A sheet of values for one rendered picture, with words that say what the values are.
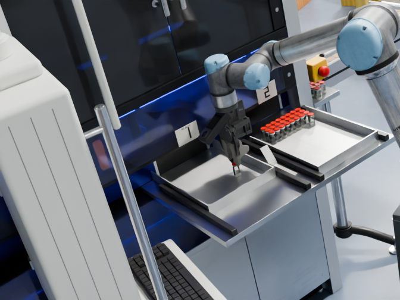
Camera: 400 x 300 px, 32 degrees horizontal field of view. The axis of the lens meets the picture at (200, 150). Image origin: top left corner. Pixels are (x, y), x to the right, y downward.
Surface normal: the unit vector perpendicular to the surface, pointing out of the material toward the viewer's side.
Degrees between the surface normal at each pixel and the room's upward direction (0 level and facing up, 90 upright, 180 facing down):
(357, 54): 83
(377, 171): 0
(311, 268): 90
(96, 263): 90
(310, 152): 0
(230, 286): 90
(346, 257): 0
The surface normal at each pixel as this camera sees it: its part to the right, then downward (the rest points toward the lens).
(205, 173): -0.22, -0.85
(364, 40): -0.61, 0.41
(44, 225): 0.44, 0.34
